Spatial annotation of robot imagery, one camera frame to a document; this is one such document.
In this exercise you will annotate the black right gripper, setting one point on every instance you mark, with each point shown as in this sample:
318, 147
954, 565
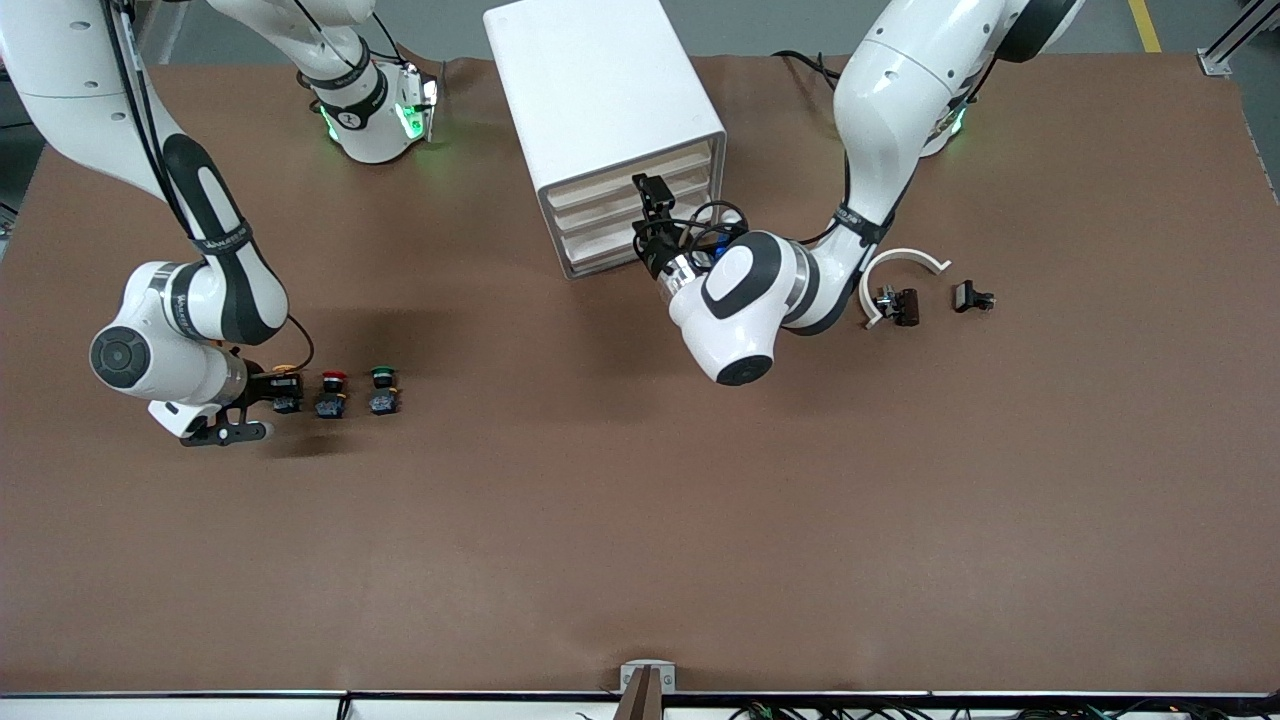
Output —
258, 385

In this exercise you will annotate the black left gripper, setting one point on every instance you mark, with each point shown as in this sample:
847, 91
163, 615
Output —
653, 252

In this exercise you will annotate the yellow push button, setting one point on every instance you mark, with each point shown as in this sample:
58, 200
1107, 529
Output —
287, 405

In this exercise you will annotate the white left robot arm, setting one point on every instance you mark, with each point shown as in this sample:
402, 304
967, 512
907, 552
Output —
900, 90

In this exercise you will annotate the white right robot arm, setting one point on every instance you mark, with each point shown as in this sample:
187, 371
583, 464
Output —
60, 60

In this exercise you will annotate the red push button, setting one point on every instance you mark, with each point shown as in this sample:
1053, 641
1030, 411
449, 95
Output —
330, 405

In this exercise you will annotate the green push button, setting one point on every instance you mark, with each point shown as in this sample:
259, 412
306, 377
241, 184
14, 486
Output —
382, 402

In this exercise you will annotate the white curved plastic piece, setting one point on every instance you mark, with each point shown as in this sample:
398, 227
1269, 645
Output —
900, 256

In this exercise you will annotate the brown black component block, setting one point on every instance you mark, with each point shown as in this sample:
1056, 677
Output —
908, 306

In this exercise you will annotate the brown table mat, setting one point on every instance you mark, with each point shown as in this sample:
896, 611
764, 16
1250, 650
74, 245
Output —
640, 500

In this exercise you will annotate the small black clip component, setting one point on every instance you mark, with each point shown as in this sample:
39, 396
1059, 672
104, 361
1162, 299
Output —
966, 296

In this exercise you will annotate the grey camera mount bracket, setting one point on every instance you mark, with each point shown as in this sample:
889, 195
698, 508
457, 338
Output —
628, 675

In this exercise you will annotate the aluminium frame post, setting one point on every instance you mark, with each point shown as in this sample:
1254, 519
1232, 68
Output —
1215, 62

